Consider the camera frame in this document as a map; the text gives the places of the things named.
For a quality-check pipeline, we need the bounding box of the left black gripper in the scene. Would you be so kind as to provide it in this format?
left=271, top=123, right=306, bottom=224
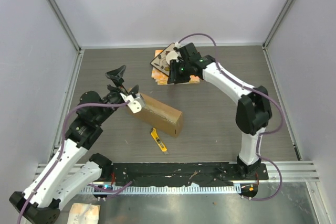
left=95, top=66, right=139, bottom=125

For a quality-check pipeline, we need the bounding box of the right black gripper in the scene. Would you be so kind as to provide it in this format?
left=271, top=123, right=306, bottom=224
left=168, top=59, right=192, bottom=84

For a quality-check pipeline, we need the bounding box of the brown cardboard express box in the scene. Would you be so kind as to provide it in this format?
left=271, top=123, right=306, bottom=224
left=127, top=93, right=183, bottom=137

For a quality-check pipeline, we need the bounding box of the yellow utility knife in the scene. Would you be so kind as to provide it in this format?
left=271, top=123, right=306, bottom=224
left=150, top=127, right=169, bottom=155

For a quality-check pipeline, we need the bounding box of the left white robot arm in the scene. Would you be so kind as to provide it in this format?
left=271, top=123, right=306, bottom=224
left=9, top=65, right=142, bottom=223

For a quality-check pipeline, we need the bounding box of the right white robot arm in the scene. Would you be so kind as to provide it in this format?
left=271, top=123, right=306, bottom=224
left=166, top=42, right=272, bottom=179

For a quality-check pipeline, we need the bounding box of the orange checkered folded cloth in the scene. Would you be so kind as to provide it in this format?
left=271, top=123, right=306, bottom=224
left=150, top=49, right=201, bottom=86

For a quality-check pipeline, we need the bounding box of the white ceramic bowl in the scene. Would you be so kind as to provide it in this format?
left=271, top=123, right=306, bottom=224
left=166, top=51, right=180, bottom=65

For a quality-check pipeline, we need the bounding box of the square floral ceramic plate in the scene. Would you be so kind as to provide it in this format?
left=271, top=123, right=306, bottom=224
left=150, top=43, right=174, bottom=76

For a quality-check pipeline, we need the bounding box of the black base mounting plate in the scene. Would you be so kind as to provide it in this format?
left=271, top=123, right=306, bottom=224
left=105, top=162, right=269, bottom=187

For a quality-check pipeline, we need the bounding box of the white orange paper packet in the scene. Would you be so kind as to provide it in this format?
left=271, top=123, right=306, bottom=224
left=67, top=203, right=100, bottom=224

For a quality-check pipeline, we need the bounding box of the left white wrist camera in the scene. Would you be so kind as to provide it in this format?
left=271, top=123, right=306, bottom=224
left=120, top=93, right=145, bottom=114

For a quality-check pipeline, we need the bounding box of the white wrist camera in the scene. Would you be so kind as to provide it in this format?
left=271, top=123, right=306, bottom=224
left=120, top=93, right=145, bottom=114
left=173, top=41, right=182, bottom=51

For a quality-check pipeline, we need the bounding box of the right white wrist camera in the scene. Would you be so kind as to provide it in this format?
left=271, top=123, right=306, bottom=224
left=173, top=41, right=182, bottom=51

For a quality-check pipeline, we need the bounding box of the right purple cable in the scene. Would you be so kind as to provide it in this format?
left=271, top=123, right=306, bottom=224
left=181, top=33, right=286, bottom=201

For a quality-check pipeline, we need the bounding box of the purple cable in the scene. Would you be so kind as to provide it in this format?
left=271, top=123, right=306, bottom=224
left=16, top=101, right=134, bottom=224
left=181, top=33, right=286, bottom=201

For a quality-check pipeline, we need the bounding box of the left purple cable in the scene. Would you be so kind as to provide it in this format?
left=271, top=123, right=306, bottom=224
left=16, top=101, right=134, bottom=224

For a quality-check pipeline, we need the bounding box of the white slotted cable duct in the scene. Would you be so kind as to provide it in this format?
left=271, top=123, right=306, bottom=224
left=81, top=183, right=242, bottom=195

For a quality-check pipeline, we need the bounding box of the aluminium frame rail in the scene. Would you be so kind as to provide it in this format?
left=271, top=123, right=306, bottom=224
left=258, top=161, right=320, bottom=183

